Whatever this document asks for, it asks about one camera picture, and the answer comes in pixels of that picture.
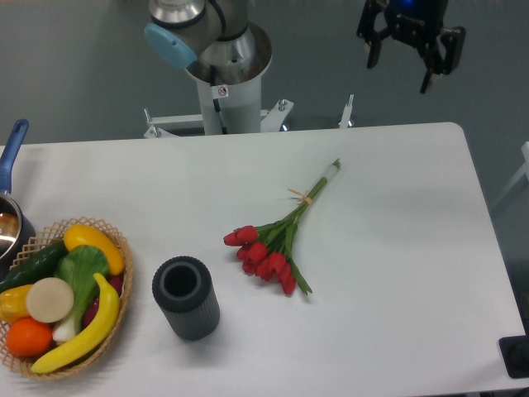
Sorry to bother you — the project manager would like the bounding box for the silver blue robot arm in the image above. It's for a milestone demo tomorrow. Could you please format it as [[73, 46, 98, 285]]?
[[144, 1, 466, 93]]

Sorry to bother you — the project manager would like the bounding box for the blue handled saucepan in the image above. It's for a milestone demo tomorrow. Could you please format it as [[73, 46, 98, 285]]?
[[1, 119, 36, 280]]

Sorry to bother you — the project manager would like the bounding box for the yellow bell pepper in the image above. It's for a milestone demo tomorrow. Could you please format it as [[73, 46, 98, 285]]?
[[1, 285, 32, 323]]

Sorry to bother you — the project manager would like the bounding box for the black device at table edge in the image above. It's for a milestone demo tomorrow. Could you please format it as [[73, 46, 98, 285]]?
[[498, 335, 529, 379]]

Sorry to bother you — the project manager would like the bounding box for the yellow banana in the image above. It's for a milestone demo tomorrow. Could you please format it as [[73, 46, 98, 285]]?
[[31, 273, 120, 374]]

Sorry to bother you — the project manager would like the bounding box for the white metal base frame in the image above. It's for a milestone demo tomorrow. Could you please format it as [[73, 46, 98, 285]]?
[[143, 93, 355, 138]]

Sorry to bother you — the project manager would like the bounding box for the white furniture leg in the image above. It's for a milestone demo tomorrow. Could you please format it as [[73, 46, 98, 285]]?
[[490, 141, 528, 215]]

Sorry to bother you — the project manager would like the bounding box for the dark red vegetable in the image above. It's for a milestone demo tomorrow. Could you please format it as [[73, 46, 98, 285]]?
[[83, 275, 123, 328]]

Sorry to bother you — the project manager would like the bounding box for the dark grey ribbed vase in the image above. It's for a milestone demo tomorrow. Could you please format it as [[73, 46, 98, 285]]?
[[151, 256, 220, 341]]

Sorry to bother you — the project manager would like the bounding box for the beige round disc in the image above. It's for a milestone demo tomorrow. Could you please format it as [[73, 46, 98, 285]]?
[[26, 277, 74, 323]]

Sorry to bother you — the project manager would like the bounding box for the green cucumber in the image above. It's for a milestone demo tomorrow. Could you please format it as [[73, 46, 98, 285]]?
[[1, 241, 68, 292]]

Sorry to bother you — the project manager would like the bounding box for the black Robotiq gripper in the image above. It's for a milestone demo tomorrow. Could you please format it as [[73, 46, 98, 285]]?
[[356, 0, 466, 93]]

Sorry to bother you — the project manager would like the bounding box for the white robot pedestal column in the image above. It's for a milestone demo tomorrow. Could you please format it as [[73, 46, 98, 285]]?
[[195, 76, 261, 136]]

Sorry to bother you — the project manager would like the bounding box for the green bok choy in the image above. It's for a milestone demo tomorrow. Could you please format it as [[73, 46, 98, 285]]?
[[53, 245, 109, 344]]

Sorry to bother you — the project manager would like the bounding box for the orange fruit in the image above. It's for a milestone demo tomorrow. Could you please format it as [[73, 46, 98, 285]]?
[[6, 317, 52, 357]]

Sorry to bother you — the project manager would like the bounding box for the red tulip bouquet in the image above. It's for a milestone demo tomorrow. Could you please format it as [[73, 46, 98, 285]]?
[[223, 159, 341, 296]]

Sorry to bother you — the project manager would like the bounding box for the woven wicker basket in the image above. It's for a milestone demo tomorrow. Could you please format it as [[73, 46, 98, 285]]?
[[1, 217, 134, 380]]

